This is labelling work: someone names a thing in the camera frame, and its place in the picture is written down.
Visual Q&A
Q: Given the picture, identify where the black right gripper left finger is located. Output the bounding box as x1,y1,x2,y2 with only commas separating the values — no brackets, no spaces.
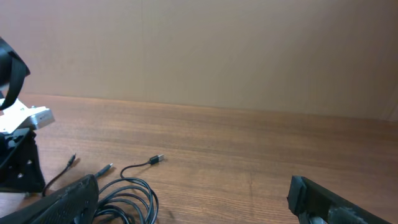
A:
1,174,99,224

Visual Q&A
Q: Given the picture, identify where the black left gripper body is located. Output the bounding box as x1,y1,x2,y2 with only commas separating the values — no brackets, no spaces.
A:
1,128,45,193

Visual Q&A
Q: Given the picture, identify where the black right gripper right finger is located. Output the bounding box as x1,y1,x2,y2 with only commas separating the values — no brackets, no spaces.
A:
287,175,388,224

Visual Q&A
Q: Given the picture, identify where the thick black USB-C cable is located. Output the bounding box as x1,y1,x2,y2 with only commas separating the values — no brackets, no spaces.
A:
42,153,114,198

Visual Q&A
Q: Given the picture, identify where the thin black USB cable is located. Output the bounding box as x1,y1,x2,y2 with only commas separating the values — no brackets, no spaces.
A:
93,153,165,224

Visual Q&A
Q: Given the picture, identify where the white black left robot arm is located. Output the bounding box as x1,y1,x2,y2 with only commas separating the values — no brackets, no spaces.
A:
1,39,45,193

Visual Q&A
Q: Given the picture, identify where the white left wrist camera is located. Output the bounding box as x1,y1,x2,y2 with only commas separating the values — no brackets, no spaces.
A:
1,99,55,134

